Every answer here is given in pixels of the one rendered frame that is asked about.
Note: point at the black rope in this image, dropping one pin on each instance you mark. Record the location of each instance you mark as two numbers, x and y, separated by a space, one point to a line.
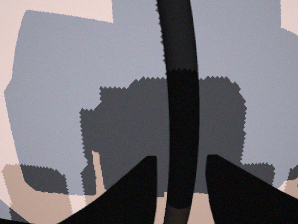
181 62

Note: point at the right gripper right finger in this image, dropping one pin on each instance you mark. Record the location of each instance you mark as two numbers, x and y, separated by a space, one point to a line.
238 197

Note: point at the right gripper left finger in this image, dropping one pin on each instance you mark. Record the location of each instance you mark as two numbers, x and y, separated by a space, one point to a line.
131 200

